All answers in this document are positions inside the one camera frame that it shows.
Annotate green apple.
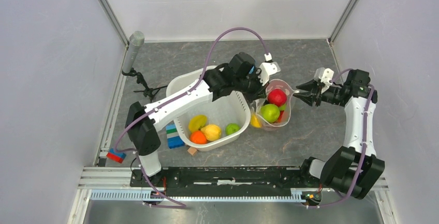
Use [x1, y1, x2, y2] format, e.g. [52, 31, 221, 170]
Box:
[260, 104, 280, 123]

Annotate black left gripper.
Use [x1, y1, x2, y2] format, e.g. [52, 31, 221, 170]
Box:
[234, 68, 270, 103]

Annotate grey microphone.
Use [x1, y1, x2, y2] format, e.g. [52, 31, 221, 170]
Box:
[122, 31, 145, 75]

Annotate black microphone tripod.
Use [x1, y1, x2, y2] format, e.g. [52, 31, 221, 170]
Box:
[121, 68, 168, 102]

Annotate clear dotted zip bag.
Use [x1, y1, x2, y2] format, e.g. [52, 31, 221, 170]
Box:
[250, 79, 295, 131]

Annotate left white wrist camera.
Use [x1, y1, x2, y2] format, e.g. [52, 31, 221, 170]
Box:
[258, 53, 281, 86]

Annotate red apple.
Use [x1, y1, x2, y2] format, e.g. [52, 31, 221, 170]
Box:
[267, 88, 287, 107]

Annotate yellow bumpy lemon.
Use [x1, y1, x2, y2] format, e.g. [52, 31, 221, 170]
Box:
[200, 124, 222, 141]

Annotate purple cable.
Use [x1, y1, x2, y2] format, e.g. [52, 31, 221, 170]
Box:
[113, 27, 273, 210]
[305, 68, 375, 210]

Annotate small wooden cube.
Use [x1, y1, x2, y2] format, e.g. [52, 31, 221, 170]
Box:
[187, 147, 198, 156]

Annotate blue green stacked blocks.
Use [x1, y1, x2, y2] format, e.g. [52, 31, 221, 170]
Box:
[165, 124, 185, 149]

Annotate yellow apple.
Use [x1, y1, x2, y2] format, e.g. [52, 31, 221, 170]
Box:
[250, 113, 261, 128]

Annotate small green lime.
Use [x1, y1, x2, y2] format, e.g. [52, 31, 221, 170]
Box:
[225, 123, 241, 136]

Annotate aluminium rail frame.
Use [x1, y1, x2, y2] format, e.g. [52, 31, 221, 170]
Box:
[71, 166, 388, 208]

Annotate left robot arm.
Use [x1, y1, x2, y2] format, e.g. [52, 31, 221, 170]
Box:
[124, 52, 279, 187]

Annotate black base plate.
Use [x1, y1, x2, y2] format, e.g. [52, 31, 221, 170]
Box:
[150, 166, 323, 197]

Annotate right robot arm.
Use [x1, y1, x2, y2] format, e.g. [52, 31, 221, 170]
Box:
[293, 68, 385, 199]

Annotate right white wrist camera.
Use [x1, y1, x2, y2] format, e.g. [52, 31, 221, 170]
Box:
[314, 67, 334, 86]

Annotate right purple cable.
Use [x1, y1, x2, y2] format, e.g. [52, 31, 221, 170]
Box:
[305, 68, 375, 210]

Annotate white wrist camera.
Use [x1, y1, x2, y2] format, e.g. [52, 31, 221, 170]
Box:
[314, 67, 334, 86]
[258, 53, 281, 86]

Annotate red orange mango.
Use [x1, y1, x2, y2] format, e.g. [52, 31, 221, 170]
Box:
[276, 111, 284, 123]

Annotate red blue block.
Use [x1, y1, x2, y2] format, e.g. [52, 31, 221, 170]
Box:
[106, 148, 126, 163]

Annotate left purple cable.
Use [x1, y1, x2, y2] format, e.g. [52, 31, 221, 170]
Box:
[113, 27, 273, 210]

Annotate orange fruit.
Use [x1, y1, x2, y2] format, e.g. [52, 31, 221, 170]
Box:
[189, 130, 208, 145]

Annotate white plastic basket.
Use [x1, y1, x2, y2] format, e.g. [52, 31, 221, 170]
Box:
[166, 69, 251, 152]

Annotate yellow starfruit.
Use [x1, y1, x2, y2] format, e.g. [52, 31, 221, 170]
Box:
[188, 115, 208, 133]

